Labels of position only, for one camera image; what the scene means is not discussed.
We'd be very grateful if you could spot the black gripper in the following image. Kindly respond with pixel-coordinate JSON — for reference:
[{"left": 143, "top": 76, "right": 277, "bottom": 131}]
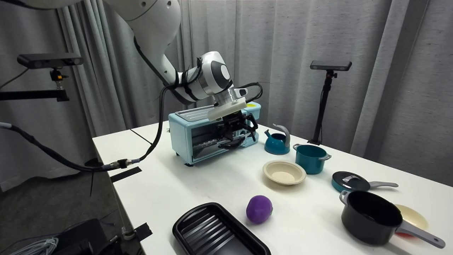
[{"left": 220, "top": 111, "right": 259, "bottom": 145}]

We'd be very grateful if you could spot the light blue toaster oven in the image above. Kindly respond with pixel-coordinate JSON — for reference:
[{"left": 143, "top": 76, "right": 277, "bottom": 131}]
[{"left": 167, "top": 100, "right": 261, "bottom": 167}]

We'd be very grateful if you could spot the teal mug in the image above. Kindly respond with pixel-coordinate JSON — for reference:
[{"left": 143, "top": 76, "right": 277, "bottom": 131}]
[{"left": 261, "top": 123, "right": 291, "bottom": 155}]

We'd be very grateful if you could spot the beige bowl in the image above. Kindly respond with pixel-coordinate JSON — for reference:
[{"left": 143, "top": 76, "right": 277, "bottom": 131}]
[{"left": 261, "top": 160, "right": 307, "bottom": 187}]

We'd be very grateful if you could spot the teal toy pot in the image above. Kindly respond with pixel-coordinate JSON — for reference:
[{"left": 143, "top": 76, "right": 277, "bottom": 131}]
[{"left": 291, "top": 143, "right": 332, "bottom": 175}]

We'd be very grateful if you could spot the purple ball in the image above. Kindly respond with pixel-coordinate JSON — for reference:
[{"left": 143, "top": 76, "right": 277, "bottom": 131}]
[{"left": 244, "top": 194, "right": 274, "bottom": 225}]

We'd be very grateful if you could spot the black grill tray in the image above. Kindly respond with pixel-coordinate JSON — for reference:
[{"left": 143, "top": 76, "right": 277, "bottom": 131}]
[{"left": 171, "top": 201, "right": 273, "bottom": 255}]

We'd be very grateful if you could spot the black tape strip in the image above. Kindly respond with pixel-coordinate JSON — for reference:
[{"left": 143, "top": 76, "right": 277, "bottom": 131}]
[
  {"left": 109, "top": 165, "right": 143, "bottom": 184},
  {"left": 133, "top": 222, "right": 154, "bottom": 242}
]

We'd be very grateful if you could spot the teal frying pan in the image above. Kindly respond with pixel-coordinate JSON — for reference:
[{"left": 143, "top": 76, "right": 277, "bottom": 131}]
[{"left": 329, "top": 170, "right": 400, "bottom": 194}]

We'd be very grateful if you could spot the grey curtain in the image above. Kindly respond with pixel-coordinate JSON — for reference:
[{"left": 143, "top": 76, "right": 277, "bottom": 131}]
[{"left": 0, "top": 0, "right": 453, "bottom": 192}]

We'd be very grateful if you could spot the black bag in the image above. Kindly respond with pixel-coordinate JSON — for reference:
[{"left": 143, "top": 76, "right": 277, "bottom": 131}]
[{"left": 48, "top": 216, "right": 124, "bottom": 255}]

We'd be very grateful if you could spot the beige plate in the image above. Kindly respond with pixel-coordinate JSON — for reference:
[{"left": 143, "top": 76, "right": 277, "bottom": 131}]
[{"left": 395, "top": 202, "right": 430, "bottom": 238}]

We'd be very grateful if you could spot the crumpled clear plastic bag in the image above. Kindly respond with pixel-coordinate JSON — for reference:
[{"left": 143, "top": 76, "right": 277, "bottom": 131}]
[{"left": 1, "top": 235, "right": 60, "bottom": 255}]

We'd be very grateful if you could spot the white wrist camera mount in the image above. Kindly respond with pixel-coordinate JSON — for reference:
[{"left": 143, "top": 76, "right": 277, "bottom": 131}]
[{"left": 203, "top": 96, "right": 250, "bottom": 120}]

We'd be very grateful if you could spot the black camera tripod stand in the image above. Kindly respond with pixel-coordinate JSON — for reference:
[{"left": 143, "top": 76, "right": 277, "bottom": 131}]
[{"left": 307, "top": 69, "right": 339, "bottom": 145}]

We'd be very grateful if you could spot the black stereo camera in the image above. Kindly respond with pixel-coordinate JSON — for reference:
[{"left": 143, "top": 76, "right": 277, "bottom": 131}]
[
  {"left": 308, "top": 59, "right": 354, "bottom": 72},
  {"left": 15, "top": 52, "right": 83, "bottom": 70}
]

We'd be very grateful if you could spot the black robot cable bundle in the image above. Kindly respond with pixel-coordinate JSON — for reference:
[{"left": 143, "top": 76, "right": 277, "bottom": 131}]
[{"left": 0, "top": 36, "right": 264, "bottom": 172}]

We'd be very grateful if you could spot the black saucepan grey handle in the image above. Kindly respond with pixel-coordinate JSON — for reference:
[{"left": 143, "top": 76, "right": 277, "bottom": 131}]
[{"left": 338, "top": 189, "right": 447, "bottom": 250}]

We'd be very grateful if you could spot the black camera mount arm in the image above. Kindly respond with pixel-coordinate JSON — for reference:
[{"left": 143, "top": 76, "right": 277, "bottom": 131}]
[{"left": 0, "top": 68, "right": 70, "bottom": 103}]

